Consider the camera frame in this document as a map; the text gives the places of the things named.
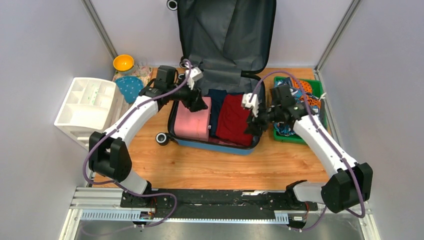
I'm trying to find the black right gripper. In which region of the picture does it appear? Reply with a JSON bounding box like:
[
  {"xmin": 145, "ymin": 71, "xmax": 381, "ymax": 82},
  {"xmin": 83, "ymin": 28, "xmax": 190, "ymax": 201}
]
[{"xmin": 243, "ymin": 102, "xmax": 282, "ymax": 137}]

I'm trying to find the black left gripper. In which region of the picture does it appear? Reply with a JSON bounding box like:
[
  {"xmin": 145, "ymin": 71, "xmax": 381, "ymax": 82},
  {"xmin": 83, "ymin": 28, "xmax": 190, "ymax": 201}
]
[{"xmin": 167, "ymin": 78, "xmax": 209, "ymax": 113}]

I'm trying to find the dark red garment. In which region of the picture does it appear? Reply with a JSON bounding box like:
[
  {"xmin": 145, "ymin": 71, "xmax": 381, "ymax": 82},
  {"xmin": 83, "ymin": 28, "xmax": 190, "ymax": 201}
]
[{"xmin": 215, "ymin": 94, "xmax": 253, "ymax": 147}]

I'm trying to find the blue fish-print suitcase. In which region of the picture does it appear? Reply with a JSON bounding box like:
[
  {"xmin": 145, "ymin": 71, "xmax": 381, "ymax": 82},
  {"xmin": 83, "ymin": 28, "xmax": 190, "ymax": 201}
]
[{"xmin": 156, "ymin": 0, "xmax": 277, "ymax": 155}]

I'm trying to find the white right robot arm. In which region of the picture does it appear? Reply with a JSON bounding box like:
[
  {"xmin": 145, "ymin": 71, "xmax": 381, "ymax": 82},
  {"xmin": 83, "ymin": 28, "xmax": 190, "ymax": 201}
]
[{"xmin": 241, "ymin": 85, "xmax": 373, "ymax": 218}]

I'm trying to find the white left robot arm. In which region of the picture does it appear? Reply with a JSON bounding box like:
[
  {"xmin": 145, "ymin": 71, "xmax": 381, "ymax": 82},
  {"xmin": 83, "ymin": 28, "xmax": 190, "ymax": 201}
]
[{"xmin": 83, "ymin": 60, "xmax": 208, "ymax": 208}]

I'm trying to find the navy blue garment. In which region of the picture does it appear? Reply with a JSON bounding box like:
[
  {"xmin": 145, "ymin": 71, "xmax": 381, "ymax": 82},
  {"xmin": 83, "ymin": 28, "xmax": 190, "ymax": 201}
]
[{"xmin": 206, "ymin": 89, "xmax": 228, "ymax": 137}]

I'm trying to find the pink leather toiletry bag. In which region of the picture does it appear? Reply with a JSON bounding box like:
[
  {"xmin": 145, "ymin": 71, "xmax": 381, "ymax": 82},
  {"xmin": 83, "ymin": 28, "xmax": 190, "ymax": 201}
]
[{"xmin": 174, "ymin": 96, "xmax": 212, "ymax": 142}]

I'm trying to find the green plastic tray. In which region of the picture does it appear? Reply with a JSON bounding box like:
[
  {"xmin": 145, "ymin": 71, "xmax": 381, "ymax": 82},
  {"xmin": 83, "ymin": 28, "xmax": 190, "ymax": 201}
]
[{"xmin": 273, "ymin": 79, "xmax": 327, "ymax": 144}]

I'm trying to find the clear drinking glass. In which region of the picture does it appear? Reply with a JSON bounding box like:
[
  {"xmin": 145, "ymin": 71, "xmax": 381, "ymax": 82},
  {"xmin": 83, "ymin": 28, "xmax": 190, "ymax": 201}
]
[{"xmin": 136, "ymin": 58, "xmax": 149, "ymax": 69}]

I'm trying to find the teal polka-dot plate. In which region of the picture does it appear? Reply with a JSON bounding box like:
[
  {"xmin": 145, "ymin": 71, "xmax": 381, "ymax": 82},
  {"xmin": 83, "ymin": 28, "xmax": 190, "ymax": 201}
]
[{"xmin": 115, "ymin": 75, "xmax": 144, "ymax": 104}]

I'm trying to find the yellow bowl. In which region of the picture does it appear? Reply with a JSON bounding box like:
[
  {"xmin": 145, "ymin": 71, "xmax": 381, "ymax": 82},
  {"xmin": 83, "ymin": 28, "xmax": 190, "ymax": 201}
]
[{"xmin": 112, "ymin": 54, "xmax": 135, "ymax": 72}]

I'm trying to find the white plastic drawer organizer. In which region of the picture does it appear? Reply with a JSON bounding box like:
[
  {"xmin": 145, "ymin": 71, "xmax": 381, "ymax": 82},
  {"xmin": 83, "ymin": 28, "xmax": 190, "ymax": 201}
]
[{"xmin": 54, "ymin": 77, "xmax": 130, "ymax": 150}]

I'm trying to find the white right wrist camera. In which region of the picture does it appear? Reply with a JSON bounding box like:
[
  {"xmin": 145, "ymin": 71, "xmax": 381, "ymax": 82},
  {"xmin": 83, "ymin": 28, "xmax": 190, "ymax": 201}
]
[{"xmin": 241, "ymin": 93, "xmax": 259, "ymax": 118}]

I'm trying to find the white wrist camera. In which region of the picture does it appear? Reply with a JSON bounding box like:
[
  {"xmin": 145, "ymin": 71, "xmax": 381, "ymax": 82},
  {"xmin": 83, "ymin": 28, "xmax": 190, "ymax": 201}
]
[
  {"xmin": 241, "ymin": 93, "xmax": 259, "ymax": 118},
  {"xmin": 185, "ymin": 67, "xmax": 203, "ymax": 90}
]

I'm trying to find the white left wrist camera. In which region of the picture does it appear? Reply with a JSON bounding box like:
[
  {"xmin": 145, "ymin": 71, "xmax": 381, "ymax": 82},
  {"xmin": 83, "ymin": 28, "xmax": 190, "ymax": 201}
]
[{"xmin": 185, "ymin": 67, "xmax": 203, "ymax": 90}]

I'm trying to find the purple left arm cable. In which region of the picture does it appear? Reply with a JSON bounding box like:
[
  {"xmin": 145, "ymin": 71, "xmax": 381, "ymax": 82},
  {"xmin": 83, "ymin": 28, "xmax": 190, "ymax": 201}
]
[{"xmin": 82, "ymin": 58, "xmax": 193, "ymax": 229}]

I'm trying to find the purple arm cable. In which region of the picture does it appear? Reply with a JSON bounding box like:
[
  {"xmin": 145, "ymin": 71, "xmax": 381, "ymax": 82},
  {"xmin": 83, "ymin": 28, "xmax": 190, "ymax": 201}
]
[
  {"xmin": 82, "ymin": 58, "xmax": 193, "ymax": 229},
  {"xmin": 250, "ymin": 70, "xmax": 367, "ymax": 232}
]

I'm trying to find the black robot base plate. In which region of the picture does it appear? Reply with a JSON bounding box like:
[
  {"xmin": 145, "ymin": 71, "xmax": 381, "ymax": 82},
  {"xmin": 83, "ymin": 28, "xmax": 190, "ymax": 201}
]
[{"xmin": 120, "ymin": 188, "xmax": 318, "ymax": 228}]

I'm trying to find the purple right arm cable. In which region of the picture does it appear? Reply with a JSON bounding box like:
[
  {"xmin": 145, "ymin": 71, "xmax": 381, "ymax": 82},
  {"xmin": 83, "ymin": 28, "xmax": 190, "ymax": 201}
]
[{"xmin": 250, "ymin": 70, "xmax": 367, "ymax": 232}]

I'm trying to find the aluminium frame rail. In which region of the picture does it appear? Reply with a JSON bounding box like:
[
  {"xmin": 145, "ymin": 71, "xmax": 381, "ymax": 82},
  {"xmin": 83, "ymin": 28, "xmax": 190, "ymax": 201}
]
[{"xmin": 60, "ymin": 187, "xmax": 381, "ymax": 240}]

